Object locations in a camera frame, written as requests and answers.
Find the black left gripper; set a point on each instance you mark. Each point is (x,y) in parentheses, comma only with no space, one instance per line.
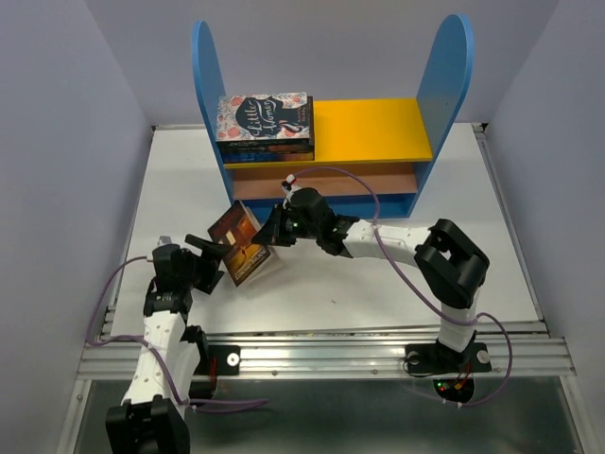
(210,266)

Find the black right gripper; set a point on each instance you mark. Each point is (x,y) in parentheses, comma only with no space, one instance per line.
(270,233)

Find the dark red book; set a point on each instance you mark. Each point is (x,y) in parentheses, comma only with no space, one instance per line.
(246,261)

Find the Three Days to See book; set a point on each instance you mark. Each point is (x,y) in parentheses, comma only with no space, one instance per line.
(262,155)

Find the A Tale of Two Cities book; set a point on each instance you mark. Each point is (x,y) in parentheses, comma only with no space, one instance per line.
(283,142)

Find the Little Women floral book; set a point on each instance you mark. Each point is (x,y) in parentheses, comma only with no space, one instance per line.
(262,118)

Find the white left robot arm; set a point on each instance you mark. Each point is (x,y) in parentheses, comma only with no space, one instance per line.
(150,417)

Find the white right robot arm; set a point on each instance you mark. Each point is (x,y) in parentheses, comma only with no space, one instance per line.
(453,267)

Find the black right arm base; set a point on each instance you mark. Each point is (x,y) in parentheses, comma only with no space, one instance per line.
(452,371)

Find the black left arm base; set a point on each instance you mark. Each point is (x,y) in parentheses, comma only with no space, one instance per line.
(215,361)

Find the blue yellow wooden bookshelf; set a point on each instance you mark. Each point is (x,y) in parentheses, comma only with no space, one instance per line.
(383,146)

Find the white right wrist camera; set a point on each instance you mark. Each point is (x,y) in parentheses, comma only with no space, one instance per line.
(289,187)

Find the aluminium mounting rail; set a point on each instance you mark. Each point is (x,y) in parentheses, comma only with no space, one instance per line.
(379,354)

